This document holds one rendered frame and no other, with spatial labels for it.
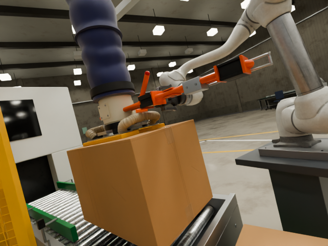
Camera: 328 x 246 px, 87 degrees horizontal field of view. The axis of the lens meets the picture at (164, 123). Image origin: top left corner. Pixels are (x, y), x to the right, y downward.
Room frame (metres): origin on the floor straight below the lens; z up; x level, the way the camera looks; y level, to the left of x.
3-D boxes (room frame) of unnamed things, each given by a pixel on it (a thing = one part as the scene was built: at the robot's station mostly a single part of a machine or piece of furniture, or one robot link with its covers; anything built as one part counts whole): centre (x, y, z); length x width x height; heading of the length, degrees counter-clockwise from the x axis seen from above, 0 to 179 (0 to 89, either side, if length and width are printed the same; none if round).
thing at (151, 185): (0.90, 0.21, 0.87); 0.60 x 0.40 x 0.40; 48
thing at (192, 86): (0.62, -0.14, 1.20); 0.07 x 0.07 x 0.04; 51
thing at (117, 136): (0.84, 0.28, 1.10); 0.34 x 0.10 x 0.05; 51
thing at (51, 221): (1.44, 1.29, 0.60); 1.60 x 0.11 x 0.09; 51
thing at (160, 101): (0.75, 0.03, 1.20); 0.10 x 0.08 x 0.06; 141
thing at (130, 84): (0.91, 0.22, 1.32); 0.23 x 0.23 x 0.04
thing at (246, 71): (0.53, -0.24, 1.20); 0.08 x 0.07 x 0.05; 51
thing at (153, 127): (0.98, 0.16, 1.09); 0.34 x 0.10 x 0.05; 51
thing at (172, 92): (0.88, -0.01, 1.20); 0.93 x 0.30 x 0.04; 51
